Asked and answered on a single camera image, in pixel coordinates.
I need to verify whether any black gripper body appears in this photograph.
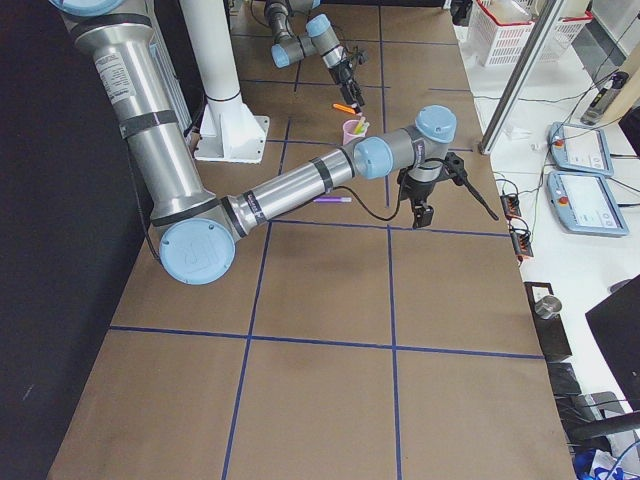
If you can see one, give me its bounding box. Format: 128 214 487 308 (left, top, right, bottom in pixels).
397 167 448 205
329 60 356 90

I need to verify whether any orange highlighter pen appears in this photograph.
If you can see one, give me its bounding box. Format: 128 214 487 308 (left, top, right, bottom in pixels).
332 103 355 114

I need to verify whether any green highlighter pen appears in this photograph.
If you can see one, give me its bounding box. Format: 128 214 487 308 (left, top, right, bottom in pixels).
353 117 367 135

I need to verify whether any purple highlighter pen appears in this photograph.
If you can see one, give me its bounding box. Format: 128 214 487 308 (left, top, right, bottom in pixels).
313 196 352 204

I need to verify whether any yellow highlighter pen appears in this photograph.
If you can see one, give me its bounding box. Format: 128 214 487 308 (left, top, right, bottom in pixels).
353 116 366 134

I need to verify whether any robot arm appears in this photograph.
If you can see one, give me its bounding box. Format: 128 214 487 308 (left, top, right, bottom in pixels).
263 0 368 114
57 1 466 285

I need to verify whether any orange black power strip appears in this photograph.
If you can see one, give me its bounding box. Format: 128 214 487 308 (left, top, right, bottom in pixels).
500 193 521 219

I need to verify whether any white pillar with base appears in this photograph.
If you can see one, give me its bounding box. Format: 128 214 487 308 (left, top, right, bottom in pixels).
180 0 269 164

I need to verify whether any red white plastic basket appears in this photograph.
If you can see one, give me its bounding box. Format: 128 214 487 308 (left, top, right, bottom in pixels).
467 1 534 67

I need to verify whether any metal cup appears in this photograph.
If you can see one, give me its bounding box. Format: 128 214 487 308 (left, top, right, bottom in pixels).
534 295 562 320

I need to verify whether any lower teach pendant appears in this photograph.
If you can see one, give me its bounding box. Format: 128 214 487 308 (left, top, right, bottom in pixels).
547 171 629 237

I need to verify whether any teach pendant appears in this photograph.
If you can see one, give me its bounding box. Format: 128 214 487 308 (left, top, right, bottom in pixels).
547 171 629 237
548 122 614 177

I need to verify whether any upper teach pendant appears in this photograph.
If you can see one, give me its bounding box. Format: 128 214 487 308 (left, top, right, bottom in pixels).
548 122 614 177

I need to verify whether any black monitor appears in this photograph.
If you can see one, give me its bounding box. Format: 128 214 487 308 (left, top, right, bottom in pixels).
586 280 639 410

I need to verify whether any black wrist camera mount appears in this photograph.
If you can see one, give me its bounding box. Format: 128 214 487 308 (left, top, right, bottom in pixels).
345 46 369 68

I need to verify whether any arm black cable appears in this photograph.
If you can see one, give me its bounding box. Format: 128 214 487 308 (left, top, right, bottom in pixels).
329 159 501 224

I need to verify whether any aluminium frame post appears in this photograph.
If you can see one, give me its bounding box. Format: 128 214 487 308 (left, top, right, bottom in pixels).
478 0 566 155

